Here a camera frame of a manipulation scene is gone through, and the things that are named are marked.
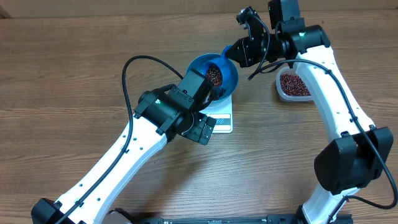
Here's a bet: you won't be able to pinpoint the red adzuki beans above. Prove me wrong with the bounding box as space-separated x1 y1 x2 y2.
216 74 311 99

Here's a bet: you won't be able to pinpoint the blue plastic measuring scoop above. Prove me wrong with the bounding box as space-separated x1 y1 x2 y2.
203 45 231 92

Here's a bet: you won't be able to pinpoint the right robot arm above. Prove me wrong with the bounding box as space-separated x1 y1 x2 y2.
226 1 394 223

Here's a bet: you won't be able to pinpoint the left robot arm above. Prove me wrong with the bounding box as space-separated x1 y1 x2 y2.
31 69 216 223

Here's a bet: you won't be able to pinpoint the white digital kitchen scale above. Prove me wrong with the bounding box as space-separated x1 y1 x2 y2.
201 95 233 134

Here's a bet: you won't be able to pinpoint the blue metal bowl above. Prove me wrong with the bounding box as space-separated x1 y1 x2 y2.
186 54 239 101

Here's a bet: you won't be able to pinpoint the clear plastic container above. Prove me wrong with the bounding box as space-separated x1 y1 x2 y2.
275 67 313 103

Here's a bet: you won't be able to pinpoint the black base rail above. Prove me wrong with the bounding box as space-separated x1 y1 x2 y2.
105 207 354 224

